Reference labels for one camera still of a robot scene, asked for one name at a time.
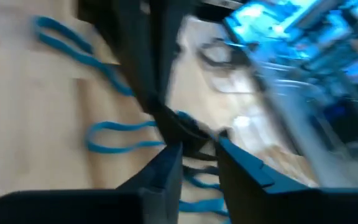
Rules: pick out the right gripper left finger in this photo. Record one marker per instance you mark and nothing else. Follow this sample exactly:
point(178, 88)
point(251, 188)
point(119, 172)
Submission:
point(104, 208)

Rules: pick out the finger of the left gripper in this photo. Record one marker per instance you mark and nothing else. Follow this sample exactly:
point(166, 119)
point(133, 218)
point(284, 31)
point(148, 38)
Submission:
point(166, 46)
point(135, 62)

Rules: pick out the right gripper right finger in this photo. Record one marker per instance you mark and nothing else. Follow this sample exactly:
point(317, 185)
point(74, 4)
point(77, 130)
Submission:
point(291, 208)

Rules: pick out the blue rubber band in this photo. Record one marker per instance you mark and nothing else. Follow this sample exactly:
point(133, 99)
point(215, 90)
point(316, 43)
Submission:
point(204, 206)
point(120, 126)
point(73, 54)

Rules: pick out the clear plastic basket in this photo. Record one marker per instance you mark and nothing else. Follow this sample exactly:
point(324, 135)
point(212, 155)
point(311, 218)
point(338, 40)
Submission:
point(291, 124)
point(228, 84)

